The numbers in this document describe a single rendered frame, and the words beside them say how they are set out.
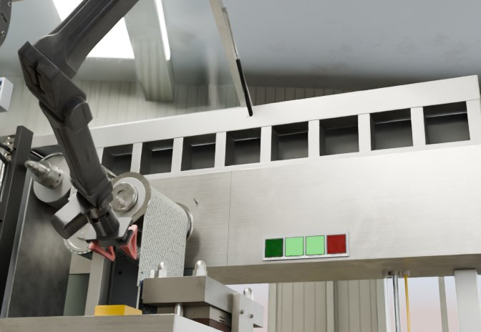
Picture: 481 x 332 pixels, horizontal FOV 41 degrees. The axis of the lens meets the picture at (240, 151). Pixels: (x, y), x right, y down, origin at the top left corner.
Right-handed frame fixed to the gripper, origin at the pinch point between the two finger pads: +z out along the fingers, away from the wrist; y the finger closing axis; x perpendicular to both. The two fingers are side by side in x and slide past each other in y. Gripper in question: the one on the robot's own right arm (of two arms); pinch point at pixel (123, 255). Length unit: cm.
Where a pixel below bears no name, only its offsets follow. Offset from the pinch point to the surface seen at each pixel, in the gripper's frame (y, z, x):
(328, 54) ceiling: 1, 103, 281
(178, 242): 0.8, 18.3, 22.7
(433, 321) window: 47, 242, 174
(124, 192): -5.1, -4.2, 19.3
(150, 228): 0.5, 4.6, 14.2
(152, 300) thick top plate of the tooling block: 6.3, 8.7, -6.5
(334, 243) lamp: 42, 29, 29
